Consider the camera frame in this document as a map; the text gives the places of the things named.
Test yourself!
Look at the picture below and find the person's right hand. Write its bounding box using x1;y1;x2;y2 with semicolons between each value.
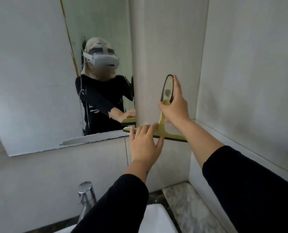
158;75;191;124

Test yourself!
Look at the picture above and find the person's left hand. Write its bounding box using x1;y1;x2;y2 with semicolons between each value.
129;123;164;166

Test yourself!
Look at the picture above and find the yellow-green window squeegee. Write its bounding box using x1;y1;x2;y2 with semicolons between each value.
123;74;188;143

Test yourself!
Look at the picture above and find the person's right forearm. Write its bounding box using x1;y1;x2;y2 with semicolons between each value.
176;119;288;233

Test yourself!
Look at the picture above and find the person's left forearm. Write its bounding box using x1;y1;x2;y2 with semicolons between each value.
71;160;155;233

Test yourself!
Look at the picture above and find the white ceramic sink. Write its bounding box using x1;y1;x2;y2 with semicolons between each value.
54;204;178;233

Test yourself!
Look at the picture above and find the chrome faucet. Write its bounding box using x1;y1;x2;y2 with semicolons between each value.
76;181;97;224

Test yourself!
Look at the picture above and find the wall mirror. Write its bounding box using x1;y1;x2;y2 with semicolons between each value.
0;0;135;157

